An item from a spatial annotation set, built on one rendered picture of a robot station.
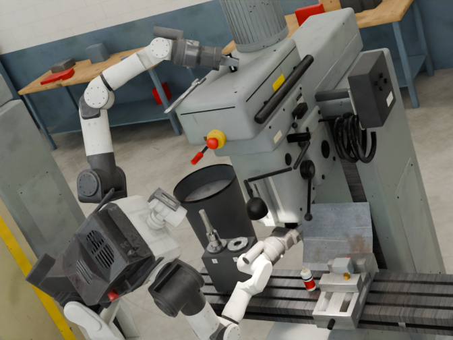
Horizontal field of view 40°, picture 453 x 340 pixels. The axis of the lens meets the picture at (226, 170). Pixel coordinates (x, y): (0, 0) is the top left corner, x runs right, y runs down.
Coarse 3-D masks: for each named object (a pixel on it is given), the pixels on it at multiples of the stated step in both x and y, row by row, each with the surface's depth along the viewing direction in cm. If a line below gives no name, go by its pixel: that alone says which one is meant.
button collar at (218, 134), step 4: (212, 132) 198; (216, 132) 197; (220, 132) 198; (208, 136) 199; (212, 136) 199; (216, 136) 198; (220, 136) 197; (224, 136) 198; (220, 140) 198; (224, 140) 199; (220, 144) 199
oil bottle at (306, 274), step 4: (304, 268) 248; (304, 272) 248; (308, 272) 249; (304, 276) 248; (308, 276) 248; (304, 280) 250; (308, 280) 249; (312, 280) 250; (308, 284) 250; (312, 284) 250; (308, 288) 251; (312, 288) 251
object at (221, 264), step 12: (228, 240) 270; (240, 240) 264; (252, 240) 263; (204, 252) 268; (216, 252) 264; (228, 252) 262; (240, 252) 259; (204, 264) 267; (216, 264) 265; (228, 264) 263; (216, 276) 269; (228, 276) 266; (240, 276) 264; (252, 276) 262; (216, 288) 273; (228, 288) 270
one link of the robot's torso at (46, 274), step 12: (36, 264) 214; (48, 264) 216; (60, 264) 217; (36, 276) 214; (48, 276) 212; (60, 276) 211; (48, 288) 215; (60, 288) 214; (72, 288) 213; (96, 312) 219
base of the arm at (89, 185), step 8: (120, 168) 213; (80, 176) 203; (88, 176) 201; (96, 176) 201; (80, 184) 203; (88, 184) 202; (96, 184) 200; (80, 192) 204; (88, 192) 202; (96, 192) 201; (120, 192) 210; (80, 200) 205; (88, 200) 204; (96, 200) 202
